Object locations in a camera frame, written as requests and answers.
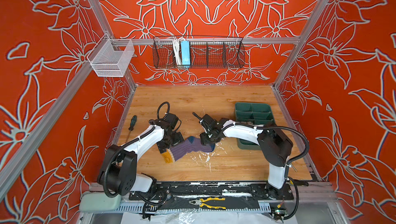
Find purple yellow blue sock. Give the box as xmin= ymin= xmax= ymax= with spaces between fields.
xmin=161 ymin=136 xmax=215 ymax=163

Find green divided organizer tray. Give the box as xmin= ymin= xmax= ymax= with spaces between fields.
xmin=234 ymin=101 xmax=276 ymax=151

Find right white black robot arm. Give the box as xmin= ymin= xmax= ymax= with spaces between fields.
xmin=193 ymin=112 xmax=309 ymax=190

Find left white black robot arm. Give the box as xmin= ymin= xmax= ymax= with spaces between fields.
xmin=97 ymin=102 xmax=184 ymax=198

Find light blue box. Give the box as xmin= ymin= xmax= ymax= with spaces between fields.
xmin=180 ymin=40 xmax=191 ymax=68

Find pale green pad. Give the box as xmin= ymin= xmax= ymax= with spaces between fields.
xmin=79 ymin=192 xmax=122 ymax=213

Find green handled screwdriver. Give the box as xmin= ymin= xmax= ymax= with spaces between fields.
xmin=125 ymin=115 xmax=137 ymax=142

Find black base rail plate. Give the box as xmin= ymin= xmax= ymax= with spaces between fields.
xmin=128 ymin=181 xmax=295 ymax=201

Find yellow handled pliers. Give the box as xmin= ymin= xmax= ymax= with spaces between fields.
xmin=188 ymin=197 xmax=226 ymax=210

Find white coiled cable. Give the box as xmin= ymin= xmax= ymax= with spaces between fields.
xmin=172 ymin=37 xmax=182 ymax=66

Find black wire wall basket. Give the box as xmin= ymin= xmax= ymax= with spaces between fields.
xmin=153 ymin=36 xmax=246 ymax=69

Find white mesh wall basket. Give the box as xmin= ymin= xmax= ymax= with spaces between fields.
xmin=87 ymin=33 xmax=135 ymax=78

